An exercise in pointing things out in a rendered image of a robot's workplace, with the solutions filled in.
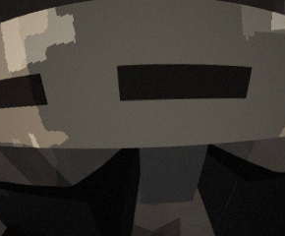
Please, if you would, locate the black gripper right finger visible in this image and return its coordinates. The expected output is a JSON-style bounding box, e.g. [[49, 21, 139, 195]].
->
[[198, 145, 285, 236]]

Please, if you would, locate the dark grey two-prong charger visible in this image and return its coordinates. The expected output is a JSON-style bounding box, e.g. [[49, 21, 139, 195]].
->
[[140, 145, 209, 205]]

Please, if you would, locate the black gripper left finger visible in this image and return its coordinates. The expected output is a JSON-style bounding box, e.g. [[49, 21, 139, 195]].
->
[[0, 147, 142, 236]]

